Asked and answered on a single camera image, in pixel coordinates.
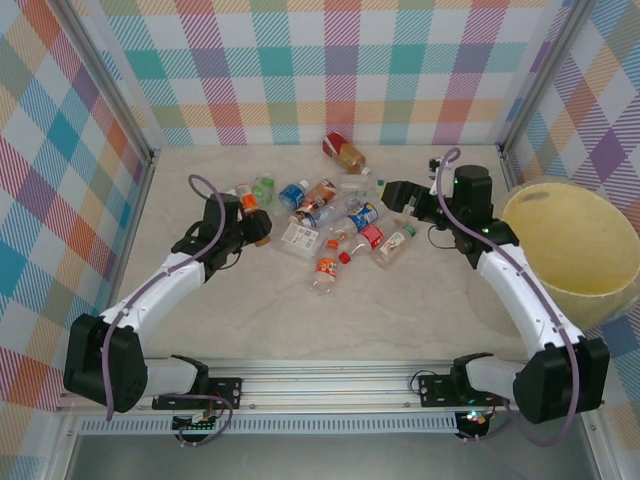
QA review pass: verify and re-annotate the small bottle orange label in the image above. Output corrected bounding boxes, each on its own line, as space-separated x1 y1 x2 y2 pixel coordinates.
234 182 260 217

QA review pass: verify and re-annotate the green label plastic bottle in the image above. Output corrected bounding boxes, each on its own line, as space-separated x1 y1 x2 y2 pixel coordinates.
251 172 276 206

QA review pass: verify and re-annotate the clear bottle white label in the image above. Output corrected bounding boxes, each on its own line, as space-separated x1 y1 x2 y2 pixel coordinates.
278 221 322 260

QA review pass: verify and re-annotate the blue label water bottle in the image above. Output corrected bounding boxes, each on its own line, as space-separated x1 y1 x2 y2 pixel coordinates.
278 179 311 211

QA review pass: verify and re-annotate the white label bottle green cap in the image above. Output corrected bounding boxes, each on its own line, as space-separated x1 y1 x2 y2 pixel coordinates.
371 223 418 270

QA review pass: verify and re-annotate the red label bottle red cap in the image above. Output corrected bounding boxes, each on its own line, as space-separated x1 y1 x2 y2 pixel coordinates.
338 223 386 265

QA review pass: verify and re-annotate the crushed clear plastic bottle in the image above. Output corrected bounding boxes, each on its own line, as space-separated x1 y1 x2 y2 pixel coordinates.
299 193 364 227

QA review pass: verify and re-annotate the orange label bottle orange cap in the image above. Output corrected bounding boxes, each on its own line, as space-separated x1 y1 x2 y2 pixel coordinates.
308 238 342 297

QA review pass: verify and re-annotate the yellow round bin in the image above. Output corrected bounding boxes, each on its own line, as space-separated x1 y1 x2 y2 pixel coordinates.
501 182 640 331

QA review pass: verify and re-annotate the amber tea bottle red label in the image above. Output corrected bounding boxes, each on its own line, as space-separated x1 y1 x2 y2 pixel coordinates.
322 130 374 176

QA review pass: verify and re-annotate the left control board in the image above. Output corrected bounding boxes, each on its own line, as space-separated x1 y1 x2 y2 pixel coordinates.
172 413 220 434

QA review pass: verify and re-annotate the control board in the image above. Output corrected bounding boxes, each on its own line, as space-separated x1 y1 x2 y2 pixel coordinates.
457 408 491 437
172 413 220 434

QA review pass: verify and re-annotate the right control board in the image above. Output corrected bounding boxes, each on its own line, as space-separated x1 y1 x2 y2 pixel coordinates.
457 408 491 437

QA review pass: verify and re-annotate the right aluminium frame post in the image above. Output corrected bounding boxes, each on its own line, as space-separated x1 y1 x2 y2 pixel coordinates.
497 0 601 161

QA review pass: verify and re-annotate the aluminium frame post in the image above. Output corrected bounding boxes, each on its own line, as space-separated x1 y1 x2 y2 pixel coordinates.
62 0 161 169
497 0 601 161

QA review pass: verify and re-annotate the left black mount plate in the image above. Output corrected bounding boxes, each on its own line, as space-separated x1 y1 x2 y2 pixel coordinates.
152 377 244 412

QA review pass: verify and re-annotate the black mount plate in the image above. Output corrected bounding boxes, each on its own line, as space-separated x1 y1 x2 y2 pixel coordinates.
417 372 511 409
152 377 244 412

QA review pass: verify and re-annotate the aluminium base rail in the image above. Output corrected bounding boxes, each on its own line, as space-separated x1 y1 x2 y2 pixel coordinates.
54 358 521 414

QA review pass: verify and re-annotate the left aluminium frame post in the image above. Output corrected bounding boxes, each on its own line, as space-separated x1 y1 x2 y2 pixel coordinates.
62 0 161 169

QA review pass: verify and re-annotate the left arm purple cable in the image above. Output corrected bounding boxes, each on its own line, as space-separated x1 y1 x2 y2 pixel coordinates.
102 173 236 421

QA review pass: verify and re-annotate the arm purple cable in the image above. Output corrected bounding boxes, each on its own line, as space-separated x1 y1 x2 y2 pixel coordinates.
102 173 236 421
432 147 581 446

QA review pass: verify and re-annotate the right black mount plate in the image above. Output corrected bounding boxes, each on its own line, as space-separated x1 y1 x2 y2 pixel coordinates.
417 372 511 409

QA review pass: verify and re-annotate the white slotted cable duct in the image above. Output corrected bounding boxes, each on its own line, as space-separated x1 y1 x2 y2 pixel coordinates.
78 417 460 436

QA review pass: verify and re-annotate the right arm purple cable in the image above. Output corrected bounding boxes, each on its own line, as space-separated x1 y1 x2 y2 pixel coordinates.
432 147 581 446

